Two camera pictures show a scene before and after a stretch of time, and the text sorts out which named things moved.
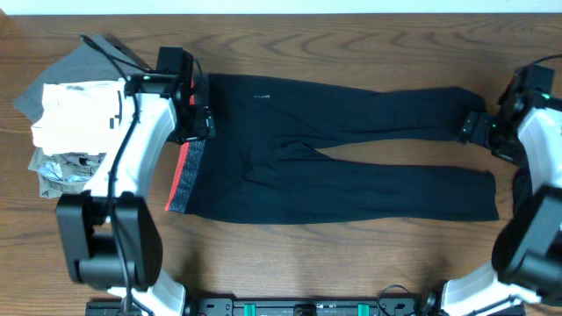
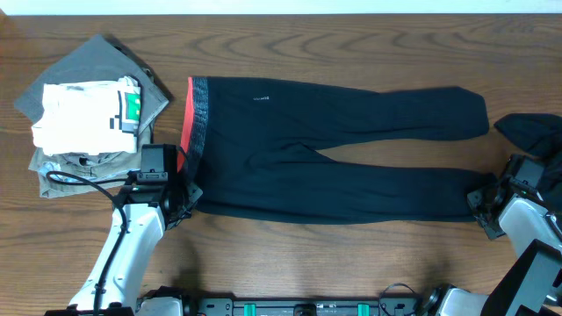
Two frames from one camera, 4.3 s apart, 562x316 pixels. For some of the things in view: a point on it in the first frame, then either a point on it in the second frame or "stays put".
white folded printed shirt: [80, 117] stays put
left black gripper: [200, 118] → [187, 198]
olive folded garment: [62, 173] stays put
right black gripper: [477, 126] → [475, 198]
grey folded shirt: [93, 58] stays put
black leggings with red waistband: [275, 154] stays put
